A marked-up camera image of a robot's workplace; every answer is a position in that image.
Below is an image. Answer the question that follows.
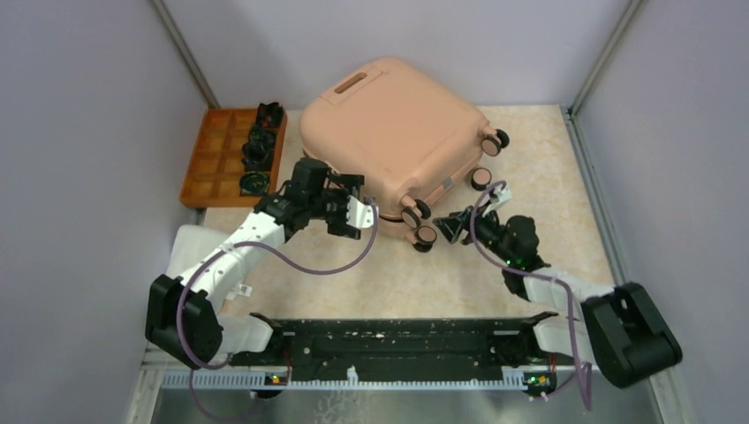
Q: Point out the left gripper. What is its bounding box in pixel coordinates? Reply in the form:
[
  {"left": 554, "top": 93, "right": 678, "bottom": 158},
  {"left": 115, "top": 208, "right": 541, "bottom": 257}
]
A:
[{"left": 308, "top": 175, "right": 366, "bottom": 239}]

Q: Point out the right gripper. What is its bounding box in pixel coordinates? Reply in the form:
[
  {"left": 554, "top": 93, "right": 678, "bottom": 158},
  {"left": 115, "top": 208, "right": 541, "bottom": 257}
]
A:
[{"left": 435, "top": 200, "right": 516, "bottom": 265}]

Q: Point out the pink suitcase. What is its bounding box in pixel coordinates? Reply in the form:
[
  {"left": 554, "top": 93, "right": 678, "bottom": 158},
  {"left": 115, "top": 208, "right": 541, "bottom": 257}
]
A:
[{"left": 299, "top": 57, "right": 510, "bottom": 253}]

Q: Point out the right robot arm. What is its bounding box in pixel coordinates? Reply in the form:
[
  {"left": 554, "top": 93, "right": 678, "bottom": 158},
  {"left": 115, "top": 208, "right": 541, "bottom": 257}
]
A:
[{"left": 434, "top": 208, "right": 684, "bottom": 389}]

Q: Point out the white cloth under left arm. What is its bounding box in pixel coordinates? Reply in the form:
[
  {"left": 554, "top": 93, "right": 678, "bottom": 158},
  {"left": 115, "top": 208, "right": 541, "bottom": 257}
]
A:
[{"left": 165, "top": 224, "right": 252, "bottom": 308}]

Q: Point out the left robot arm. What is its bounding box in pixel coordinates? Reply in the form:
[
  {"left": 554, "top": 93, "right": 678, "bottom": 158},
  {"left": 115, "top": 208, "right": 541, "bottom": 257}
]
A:
[{"left": 145, "top": 158, "right": 377, "bottom": 369}]

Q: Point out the rolled yellow green tie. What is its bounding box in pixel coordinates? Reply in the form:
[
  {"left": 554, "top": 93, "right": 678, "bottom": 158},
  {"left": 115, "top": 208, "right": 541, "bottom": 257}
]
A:
[{"left": 238, "top": 171, "right": 270, "bottom": 197}]

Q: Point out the rolled dark brown tie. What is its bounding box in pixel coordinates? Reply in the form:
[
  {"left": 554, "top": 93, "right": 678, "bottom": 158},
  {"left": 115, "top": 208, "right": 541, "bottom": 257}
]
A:
[{"left": 242, "top": 145, "right": 275, "bottom": 172}]

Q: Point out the rolled green patterned tie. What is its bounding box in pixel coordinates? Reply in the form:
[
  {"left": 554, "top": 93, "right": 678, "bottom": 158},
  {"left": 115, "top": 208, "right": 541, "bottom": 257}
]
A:
[{"left": 248, "top": 125, "right": 276, "bottom": 151}]

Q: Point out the rolled dark tie top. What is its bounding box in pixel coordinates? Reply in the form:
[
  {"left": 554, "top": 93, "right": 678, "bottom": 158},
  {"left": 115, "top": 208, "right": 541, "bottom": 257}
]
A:
[{"left": 255, "top": 102, "right": 285, "bottom": 128}]

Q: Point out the wooden compartment tray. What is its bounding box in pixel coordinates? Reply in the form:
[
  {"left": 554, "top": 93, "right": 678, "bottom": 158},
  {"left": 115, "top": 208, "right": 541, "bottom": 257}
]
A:
[{"left": 179, "top": 106, "right": 287, "bottom": 208}]

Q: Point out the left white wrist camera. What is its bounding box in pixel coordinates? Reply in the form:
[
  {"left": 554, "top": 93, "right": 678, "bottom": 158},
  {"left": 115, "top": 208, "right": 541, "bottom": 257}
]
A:
[{"left": 345, "top": 195, "right": 377, "bottom": 230}]

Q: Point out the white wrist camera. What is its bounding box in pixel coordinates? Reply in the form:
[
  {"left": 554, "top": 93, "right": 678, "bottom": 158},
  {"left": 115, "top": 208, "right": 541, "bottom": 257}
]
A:
[
  {"left": 484, "top": 184, "right": 512, "bottom": 215},
  {"left": 345, "top": 195, "right": 377, "bottom": 230}
]

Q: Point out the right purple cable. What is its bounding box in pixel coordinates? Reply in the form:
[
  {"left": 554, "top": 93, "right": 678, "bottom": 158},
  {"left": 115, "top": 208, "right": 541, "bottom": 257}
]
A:
[{"left": 469, "top": 179, "right": 594, "bottom": 412}]

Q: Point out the purple cable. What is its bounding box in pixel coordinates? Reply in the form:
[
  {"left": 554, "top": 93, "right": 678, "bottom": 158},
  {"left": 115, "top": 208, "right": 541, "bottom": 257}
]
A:
[
  {"left": 469, "top": 179, "right": 594, "bottom": 412},
  {"left": 175, "top": 199, "right": 381, "bottom": 424}
]

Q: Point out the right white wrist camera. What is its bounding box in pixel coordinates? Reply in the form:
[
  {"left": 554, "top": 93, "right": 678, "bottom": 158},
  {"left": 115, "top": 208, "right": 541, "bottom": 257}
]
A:
[{"left": 484, "top": 184, "right": 512, "bottom": 215}]

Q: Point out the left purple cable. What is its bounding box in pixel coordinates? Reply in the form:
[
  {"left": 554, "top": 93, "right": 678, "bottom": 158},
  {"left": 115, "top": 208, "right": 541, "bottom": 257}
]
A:
[{"left": 175, "top": 199, "right": 381, "bottom": 424}]

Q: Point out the aluminium rail frame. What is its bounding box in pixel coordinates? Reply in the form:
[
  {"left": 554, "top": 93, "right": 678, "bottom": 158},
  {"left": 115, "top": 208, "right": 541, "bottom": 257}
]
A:
[{"left": 128, "top": 315, "right": 693, "bottom": 423}]

